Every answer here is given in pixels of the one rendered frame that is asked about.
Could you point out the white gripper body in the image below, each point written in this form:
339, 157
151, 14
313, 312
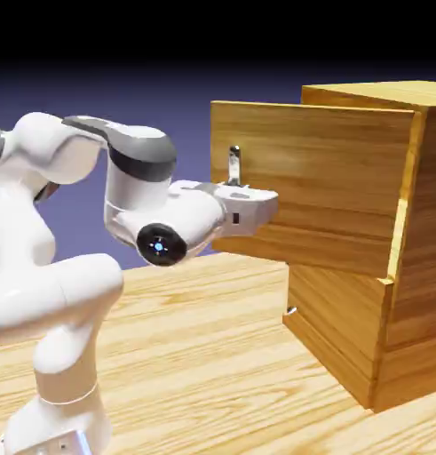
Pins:
260, 203

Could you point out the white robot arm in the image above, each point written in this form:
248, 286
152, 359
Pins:
33, 291

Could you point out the large wood cabinet door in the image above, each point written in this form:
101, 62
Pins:
310, 149

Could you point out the small wood cabinet door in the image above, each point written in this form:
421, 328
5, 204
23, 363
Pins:
338, 320

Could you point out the light wood cabinet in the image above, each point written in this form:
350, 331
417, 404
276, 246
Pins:
421, 249

